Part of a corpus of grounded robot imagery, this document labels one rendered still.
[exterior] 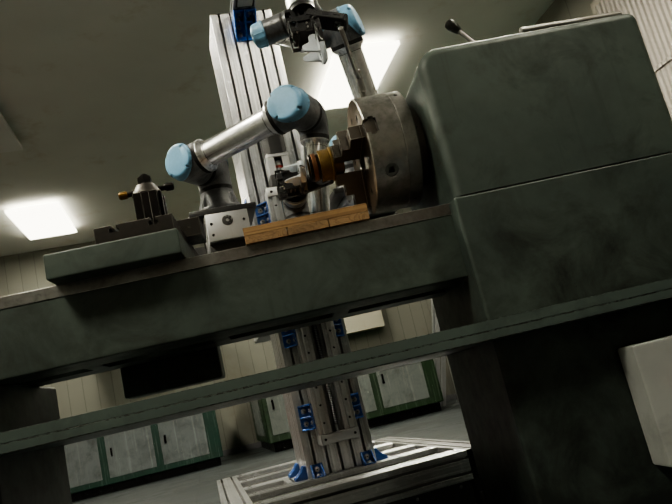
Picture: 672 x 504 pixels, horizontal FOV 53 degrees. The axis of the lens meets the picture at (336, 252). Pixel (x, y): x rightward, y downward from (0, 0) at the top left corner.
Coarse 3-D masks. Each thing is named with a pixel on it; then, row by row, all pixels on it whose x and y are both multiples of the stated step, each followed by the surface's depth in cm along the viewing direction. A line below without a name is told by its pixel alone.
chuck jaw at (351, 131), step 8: (368, 120) 170; (352, 128) 170; (360, 128) 170; (368, 128) 169; (376, 128) 169; (352, 136) 169; (360, 136) 169; (344, 144) 174; (352, 144) 171; (360, 144) 172; (336, 152) 176; (344, 152) 174; (352, 152) 175; (360, 152) 176; (336, 160) 177; (344, 160) 178
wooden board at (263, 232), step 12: (360, 204) 161; (300, 216) 159; (312, 216) 160; (324, 216) 160; (336, 216) 160; (348, 216) 160; (360, 216) 160; (252, 228) 158; (264, 228) 158; (276, 228) 158; (288, 228) 159; (300, 228) 159; (312, 228) 159; (324, 228) 160; (252, 240) 157; (264, 240) 158
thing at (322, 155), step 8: (320, 152) 179; (328, 152) 178; (312, 160) 178; (320, 160) 177; (328, 160) 177; (312, 168) 177; (320, 168) 178; (328, 168) 178; (336, 168) 179; (344, 168) 180; (312, 176) 178; (320, 176) 179; (328, 176) 179
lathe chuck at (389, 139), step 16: (368, 96) 178; (384, 96) 175; (352, 112) 181; (368, 112) 170; (384, 112) 170; (384, 128) 168; (400, 128) 168; (368, 144) 168; (384, 144) 167; (400, 144) 168; (368, 160) 173; (384, 160) 168; (400, 160) 168; (368, 176) 178; (384, 176) 169; (400, 176) 170; (384, 192) 172; (400, 192) 173; (368, 208) 188; (384, 208) 178; (400, 208) 182
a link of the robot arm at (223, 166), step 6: (222, 162) 234; (222, 168) 232; (228, 168) 237; (216, 174) 230; (222, 174) 232; (228, 174) 235; (210, 180) 229; (216, 180) 230; (222, 180) 231; (228, 180) 233; (198, 186) 234; (204, 186) 231
